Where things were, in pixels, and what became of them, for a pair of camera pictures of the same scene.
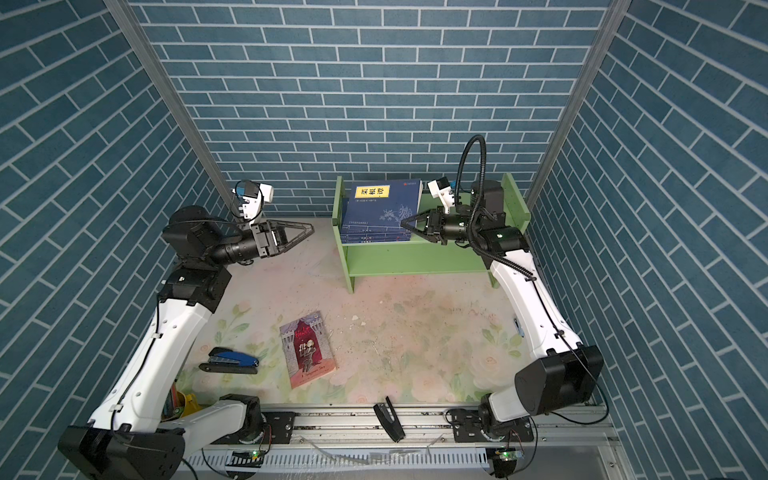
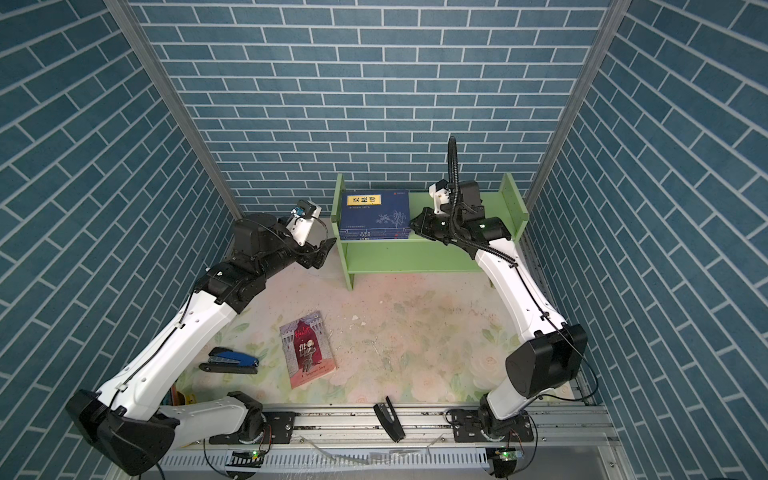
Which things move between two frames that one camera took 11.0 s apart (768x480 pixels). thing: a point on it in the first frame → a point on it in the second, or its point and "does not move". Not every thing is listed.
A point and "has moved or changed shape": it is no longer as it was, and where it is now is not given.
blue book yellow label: [374, 211] has moved or changed shape
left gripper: [267, 239] → [308, 259]
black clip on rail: [389, 419] does not move
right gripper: [436, 225] does not move
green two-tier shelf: [422, 258] does not move
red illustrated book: [307, 347] does not move
